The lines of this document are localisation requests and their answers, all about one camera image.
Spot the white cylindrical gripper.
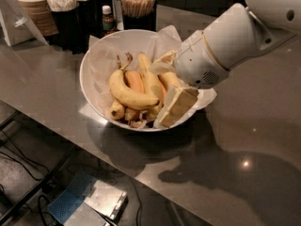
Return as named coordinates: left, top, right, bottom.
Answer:
left=149, top=30, right=230, bottom=128

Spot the curved yellow banana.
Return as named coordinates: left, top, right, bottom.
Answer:
left=109, top=53, right=160, bottom=110

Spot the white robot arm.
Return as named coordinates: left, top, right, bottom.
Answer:
left=150, top=0, right=301, bottom=128

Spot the middle yellow banana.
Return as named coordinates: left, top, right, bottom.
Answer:
left=137, top=53, right=163, bottom=121

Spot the orange ripe banana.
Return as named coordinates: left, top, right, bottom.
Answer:
left=123, top=70, right=146, bottom=122

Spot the small yellow banana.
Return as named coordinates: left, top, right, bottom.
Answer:
left=110, top=100, right=126, bottom=121

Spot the white paper bowl liner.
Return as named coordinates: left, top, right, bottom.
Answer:
left=80, top=25, right=217, bottom=131

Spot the white ceramic bowl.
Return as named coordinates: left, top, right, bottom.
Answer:
left=79, top=28, right=201, bottom=133

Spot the black stir stick holder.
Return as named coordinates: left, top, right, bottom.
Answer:
left=122, top=11, right=156, bottom=31

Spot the wooden stir sticks bundle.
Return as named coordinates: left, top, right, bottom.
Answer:
left=120, top=0, right=156, bottom=18

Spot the small brown glass bottle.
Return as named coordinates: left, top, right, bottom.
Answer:
left=102, top=5, right=114, bottom=31

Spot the black condiment organizer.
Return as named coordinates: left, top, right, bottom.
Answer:
left=49, top=0, right=116, bottom=54

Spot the silver metal floor box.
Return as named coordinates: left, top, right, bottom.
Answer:
left=64, top=179, right=129, bottom=226

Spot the blue perforated floor mat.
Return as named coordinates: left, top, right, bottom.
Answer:
left=48, top=171, right=97, bottom=224

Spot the black floor cable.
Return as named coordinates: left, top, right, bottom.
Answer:
left=0, top=129, right=51, bottom=182

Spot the black metal table frame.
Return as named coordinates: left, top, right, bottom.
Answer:
left=0, top=111, right=74, bottom=226

